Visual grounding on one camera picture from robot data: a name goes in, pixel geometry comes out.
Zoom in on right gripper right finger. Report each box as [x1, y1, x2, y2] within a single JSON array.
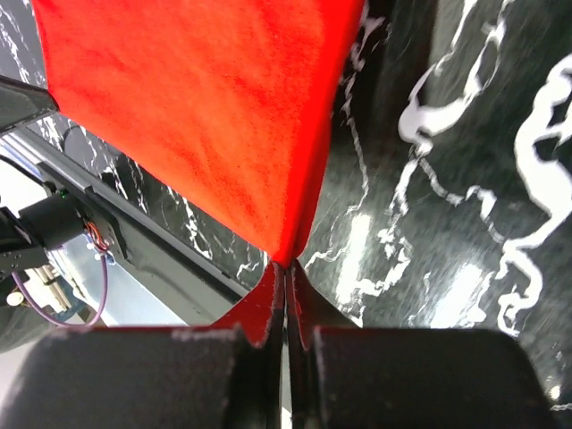
[[285, 263, 557, 428]]

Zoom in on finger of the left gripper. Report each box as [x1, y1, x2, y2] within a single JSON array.
[[0, 76, 58, 134]]

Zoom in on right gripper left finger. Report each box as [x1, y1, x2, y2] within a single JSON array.
[[1, 263, 284, 428]]

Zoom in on red t shirt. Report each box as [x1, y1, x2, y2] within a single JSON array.
[[30, 0, 366, 269]]

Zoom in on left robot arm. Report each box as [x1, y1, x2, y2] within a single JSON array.
[[1, 76, 86, 278]]

